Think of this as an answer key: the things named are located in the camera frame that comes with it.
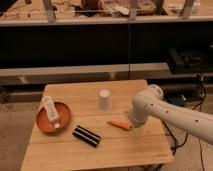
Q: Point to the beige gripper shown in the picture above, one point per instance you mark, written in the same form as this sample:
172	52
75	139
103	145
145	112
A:
137	131

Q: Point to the orange pepper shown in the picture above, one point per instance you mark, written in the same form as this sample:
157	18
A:
123	125

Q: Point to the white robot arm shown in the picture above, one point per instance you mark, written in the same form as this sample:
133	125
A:
149	102

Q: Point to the translucent plastic cup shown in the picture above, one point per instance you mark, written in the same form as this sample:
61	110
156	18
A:
104	101

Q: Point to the blue black device on floor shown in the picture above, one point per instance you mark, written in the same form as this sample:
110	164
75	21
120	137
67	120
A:
175	99

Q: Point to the black striped box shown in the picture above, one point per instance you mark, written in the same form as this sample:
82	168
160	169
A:
86	136

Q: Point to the orange bowl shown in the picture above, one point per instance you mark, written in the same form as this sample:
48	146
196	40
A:
43	123

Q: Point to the dark box on shelf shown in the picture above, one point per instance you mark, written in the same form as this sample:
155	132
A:
190	61

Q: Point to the white tube bottle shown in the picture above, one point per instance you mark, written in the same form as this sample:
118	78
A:
52	113

